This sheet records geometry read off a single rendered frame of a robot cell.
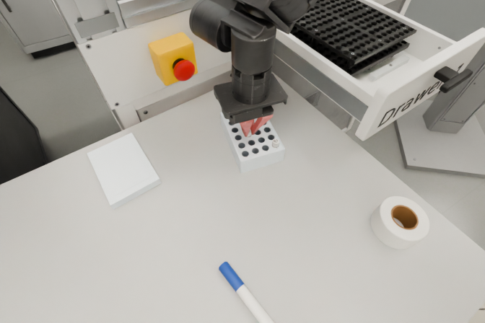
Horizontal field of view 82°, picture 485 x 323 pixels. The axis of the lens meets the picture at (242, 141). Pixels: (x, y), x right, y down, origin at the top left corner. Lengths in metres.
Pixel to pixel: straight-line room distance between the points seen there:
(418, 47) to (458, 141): 1.19
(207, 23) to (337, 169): 0.33
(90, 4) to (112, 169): 0.26
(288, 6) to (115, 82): 0.34
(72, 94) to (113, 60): 1.52
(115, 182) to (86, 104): 1.44
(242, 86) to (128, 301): 0.33
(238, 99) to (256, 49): 0.09
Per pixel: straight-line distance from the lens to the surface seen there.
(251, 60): 0.37
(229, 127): 0.53
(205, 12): 0.41
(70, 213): 0.55
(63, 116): 1.94
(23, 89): 2.27
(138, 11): 0.53
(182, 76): 0.52
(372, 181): 0.55
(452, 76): 0.56
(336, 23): 0.63
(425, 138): 1.77
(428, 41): 0.70
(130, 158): 0.55
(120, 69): 0.56
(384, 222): 0.47
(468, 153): 1.83
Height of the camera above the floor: 1.20
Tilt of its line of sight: 52 degrees down
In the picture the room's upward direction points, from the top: straight up
